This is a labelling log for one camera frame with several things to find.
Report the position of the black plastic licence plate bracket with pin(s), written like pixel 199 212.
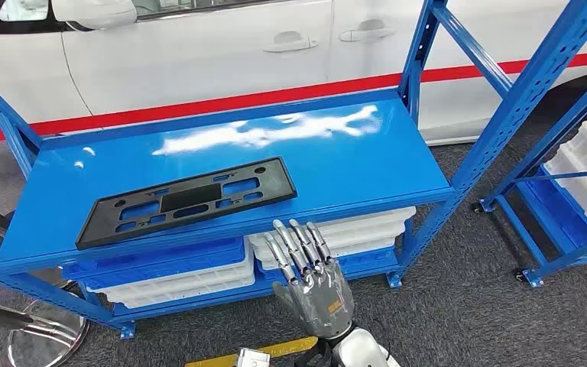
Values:
pixel 192 197

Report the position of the white car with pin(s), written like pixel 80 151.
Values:
pixel 197 66

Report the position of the white car side mirror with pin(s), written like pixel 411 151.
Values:
pixel 96 12

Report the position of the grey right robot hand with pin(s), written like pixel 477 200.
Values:
pixel 324 304

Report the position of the blue metal shelf rack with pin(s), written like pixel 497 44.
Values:
pixel 521 233
pixel 273 167

